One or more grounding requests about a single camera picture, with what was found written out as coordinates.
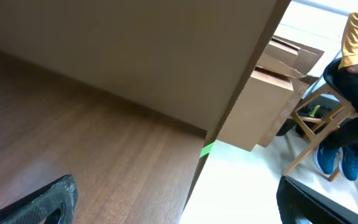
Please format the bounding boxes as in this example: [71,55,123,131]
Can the brown cardboard box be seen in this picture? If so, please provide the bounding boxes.
[217,70,293,151]

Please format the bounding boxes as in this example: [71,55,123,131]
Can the seated person yellow shirt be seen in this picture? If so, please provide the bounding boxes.
[314,11,358,181]

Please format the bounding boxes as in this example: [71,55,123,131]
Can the flat cardboard sheets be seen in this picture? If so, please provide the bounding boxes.
[257,35,324,147]

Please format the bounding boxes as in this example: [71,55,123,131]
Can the wooden stool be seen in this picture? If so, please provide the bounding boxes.
[283,58,358,175]

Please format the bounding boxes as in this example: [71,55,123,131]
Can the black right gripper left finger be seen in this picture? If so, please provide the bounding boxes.
[0,174,78,224]

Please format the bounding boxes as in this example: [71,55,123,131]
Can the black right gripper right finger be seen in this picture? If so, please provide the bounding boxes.
[276,176,358,224]

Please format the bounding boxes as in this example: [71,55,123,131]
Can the green tape strip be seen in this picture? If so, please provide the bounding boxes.
[200,142,214,158]

